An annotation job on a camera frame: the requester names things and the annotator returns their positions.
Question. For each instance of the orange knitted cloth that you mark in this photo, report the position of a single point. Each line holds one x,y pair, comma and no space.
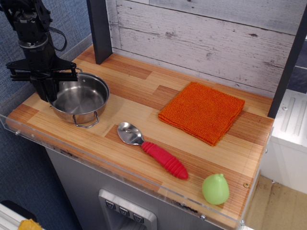
202,112

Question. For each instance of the grey toy fridge cabinet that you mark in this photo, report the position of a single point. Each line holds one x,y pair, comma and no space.
82,183

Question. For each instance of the silver dispenser button panel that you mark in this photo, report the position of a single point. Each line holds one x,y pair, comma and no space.
121,214

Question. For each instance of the red handled metal spoon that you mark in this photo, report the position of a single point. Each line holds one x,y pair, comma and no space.
131,135

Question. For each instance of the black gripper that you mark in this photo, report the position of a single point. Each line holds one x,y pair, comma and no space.
41,67

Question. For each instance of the dark support post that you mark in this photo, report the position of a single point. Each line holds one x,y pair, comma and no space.
290,65
101,38

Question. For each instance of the dark left support post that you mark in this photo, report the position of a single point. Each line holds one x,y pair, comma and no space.
101,38

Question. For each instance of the dark right support post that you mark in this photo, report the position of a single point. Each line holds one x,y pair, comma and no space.
290,65

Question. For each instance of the yellow object at corner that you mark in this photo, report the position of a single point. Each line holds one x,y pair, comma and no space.
29,224

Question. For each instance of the green plastic pear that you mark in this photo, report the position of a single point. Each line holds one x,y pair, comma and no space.
215,189

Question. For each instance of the white ridged side counter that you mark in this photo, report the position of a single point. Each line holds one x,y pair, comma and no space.
285,157

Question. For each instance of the clear acrylic guard rail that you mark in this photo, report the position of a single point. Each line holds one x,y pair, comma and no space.
140,87

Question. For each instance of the stainless steel pot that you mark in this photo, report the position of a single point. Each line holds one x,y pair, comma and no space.
81,102

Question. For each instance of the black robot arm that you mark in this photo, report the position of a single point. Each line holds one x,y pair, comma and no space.
31,20

